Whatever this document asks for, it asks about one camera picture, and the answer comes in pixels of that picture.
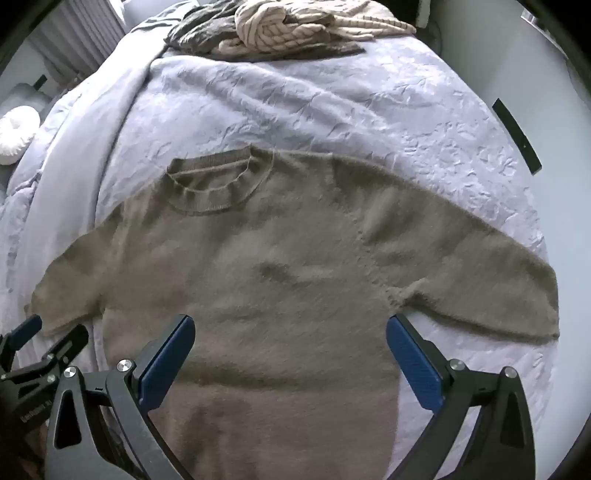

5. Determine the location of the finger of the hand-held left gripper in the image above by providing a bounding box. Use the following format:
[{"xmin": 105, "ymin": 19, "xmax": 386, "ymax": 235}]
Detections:
[
  {"xmin": 0, "ymin": 314, "xmax": 43, "ymax": 365},
  {"xmin": 45, "ymin": 323, "xmax": 90, "ymax": 370}
]

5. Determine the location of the smooth lavender duvet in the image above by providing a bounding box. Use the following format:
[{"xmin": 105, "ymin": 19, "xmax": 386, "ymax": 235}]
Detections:
[{"xmin": 9, "ymin": 21, "xmax": 160, "ymax": 287}]

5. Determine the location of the lavender textured bedspread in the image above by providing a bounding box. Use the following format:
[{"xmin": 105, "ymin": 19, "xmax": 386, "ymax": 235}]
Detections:
[{"xmin": 0, "ymin": 28, "xmax": 551, "ymax": 480}]

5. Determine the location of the grey pleated curtain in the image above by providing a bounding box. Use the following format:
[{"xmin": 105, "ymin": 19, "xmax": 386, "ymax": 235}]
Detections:
[{"xmin": 28, "ymin": 0, "xmax": 132, "ymax": 86}]

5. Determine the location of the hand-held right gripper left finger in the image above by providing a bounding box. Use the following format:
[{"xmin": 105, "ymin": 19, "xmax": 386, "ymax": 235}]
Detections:
[{"xmin": 44, "ymin": 315, "xmax": 197, "ymax": 480}]

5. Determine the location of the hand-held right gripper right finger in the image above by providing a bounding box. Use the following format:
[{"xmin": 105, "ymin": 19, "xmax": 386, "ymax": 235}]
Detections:
[{"xmin": 385, "ymin": 314, "xmax": 539, "ymax": 480}]

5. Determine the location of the black flat bar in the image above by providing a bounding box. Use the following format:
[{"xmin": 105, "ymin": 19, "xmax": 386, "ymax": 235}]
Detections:
[{"xmin": 492, "ymin": 98, "xmax": 542, "ymax": 176}]

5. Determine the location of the white round cushion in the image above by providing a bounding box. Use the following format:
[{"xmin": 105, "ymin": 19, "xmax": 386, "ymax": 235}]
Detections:
[{"xmin": 0, "ymin": 105, "xmax": 41, "ymax": 166}]

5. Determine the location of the olive knit sweater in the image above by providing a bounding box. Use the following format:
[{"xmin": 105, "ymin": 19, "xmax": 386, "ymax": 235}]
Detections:
[{"xmin": 30, "ymin": 144, "xmax": 561, "ymax": 480}]

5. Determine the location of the cream striped garment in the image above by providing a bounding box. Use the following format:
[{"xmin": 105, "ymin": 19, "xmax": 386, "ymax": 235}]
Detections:
[{"xmin": 219, "ymin": 0, "xmax": 417, "ymax": 52}]

